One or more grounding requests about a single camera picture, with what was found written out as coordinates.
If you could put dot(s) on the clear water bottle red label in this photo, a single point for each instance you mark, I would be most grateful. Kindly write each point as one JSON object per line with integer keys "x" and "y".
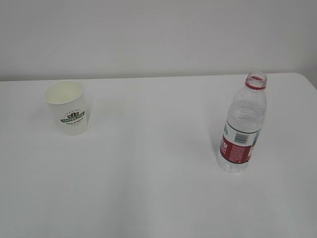
{"x": 244, "y": 121}

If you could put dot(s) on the white paper cup green logo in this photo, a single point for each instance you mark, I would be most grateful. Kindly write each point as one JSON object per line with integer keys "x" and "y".
{"x": 66, "y": 101}

